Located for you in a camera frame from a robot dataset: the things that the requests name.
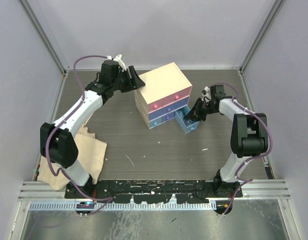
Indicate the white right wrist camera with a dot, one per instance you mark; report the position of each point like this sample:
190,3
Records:
205,96

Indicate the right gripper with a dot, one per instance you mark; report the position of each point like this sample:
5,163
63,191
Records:
196,114

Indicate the slotted cable duct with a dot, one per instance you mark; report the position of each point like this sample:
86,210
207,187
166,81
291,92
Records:
80,205

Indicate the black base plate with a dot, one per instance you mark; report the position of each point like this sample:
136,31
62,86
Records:
162,191

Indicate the wide purple drawer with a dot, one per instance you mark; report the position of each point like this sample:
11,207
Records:
168,109

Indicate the light blue drawer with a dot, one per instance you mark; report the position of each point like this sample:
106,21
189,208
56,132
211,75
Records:
186,125
155,123

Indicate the small pink drawer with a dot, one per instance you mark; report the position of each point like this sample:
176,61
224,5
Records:
154,106

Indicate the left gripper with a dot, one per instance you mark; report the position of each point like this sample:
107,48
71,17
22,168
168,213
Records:
137,83

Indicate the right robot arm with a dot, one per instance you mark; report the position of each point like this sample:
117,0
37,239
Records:
249,138

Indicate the small purple drawer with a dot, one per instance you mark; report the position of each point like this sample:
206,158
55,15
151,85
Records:
167,117

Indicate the large pink drawer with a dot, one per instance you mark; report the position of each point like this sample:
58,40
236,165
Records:
177,96

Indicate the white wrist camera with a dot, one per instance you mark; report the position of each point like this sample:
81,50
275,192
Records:
205,96
119,59

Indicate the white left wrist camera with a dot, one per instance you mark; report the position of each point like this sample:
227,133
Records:
119,59

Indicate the cream drawer cabinet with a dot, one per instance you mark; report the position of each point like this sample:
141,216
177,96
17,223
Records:
160,83

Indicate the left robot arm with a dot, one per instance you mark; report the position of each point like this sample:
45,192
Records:
57,143

